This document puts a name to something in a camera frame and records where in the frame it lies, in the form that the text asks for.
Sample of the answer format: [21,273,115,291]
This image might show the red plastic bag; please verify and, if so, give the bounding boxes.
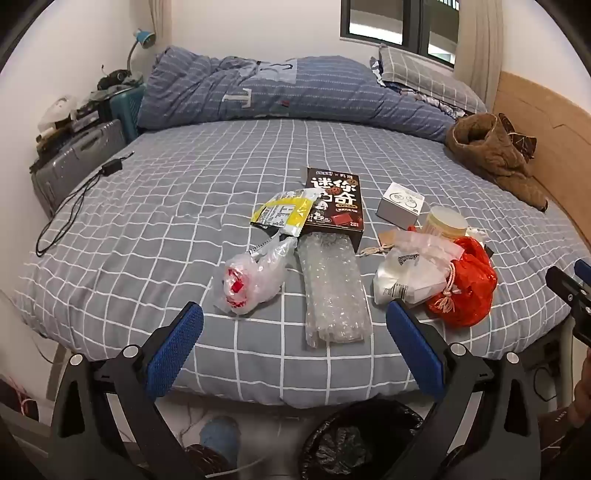
[425,236,499,328]

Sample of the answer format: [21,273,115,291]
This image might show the white snack wrapper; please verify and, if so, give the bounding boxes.
[248,231,289,259]

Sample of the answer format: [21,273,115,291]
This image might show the small white box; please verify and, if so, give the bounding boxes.
[375,181,426,230]

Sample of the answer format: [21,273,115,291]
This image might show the black charger with cable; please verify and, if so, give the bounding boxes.
[36,159,134,257]

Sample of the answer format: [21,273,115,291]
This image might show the dark cloth bundle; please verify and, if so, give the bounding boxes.
[97,69,141,93]

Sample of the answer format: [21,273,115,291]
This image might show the dark framed window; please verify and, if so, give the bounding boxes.
[340,0,462,70]

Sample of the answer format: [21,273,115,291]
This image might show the grey checkered pillow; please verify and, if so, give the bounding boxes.
[379,44,488,116]

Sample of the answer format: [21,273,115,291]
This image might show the blue striped duvet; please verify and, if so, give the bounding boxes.
[136,45,467,141]

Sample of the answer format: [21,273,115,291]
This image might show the blue desk lamp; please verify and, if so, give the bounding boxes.
[124,28,155,77]

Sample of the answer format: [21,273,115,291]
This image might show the wooden headboard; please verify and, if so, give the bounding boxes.
[492,70,591,259]

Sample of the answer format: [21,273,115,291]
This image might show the brown cookie box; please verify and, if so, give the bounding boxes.
[298,167,365,254]

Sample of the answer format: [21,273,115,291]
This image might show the brown padded jacket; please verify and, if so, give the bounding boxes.
[444,112,549,213]

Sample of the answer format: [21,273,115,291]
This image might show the white round appliance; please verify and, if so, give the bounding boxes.
[38,96,77,134]

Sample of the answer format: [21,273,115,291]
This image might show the person's right hand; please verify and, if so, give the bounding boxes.
[574,357,591,418]

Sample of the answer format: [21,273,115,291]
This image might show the blue slipper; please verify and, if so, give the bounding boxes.
[199,415,242,467]

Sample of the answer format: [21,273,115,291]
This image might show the white drawstring bag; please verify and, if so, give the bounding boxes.
[373,231,465,308]

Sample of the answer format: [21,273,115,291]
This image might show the grey suitcase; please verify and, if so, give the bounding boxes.
[30,119,127,217]

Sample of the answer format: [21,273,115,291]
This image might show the yellow snack wrapper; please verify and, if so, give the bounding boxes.
[250,189,319,237]

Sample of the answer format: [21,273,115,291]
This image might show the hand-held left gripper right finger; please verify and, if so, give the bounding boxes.
[385,299,543,480]

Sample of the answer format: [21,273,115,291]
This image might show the clear bubble wrap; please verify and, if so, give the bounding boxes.
[295,231,374,349]

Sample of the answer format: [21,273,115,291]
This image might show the black trash bag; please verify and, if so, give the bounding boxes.
[299,401,426,480]

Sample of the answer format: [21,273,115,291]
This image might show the clear plastic bag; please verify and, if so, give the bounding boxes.
[213,234,298,317]

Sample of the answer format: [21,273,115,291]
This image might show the blue patterned cloth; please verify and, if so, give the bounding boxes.
[369,55,467,118]

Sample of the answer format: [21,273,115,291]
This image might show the cream yellow cup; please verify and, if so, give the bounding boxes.
[422,206,469,241]

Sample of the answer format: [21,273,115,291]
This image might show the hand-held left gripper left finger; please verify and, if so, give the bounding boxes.
[48,301,206,480]

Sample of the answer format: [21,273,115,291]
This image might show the beige curtain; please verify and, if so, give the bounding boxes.
[455,0,504,84]

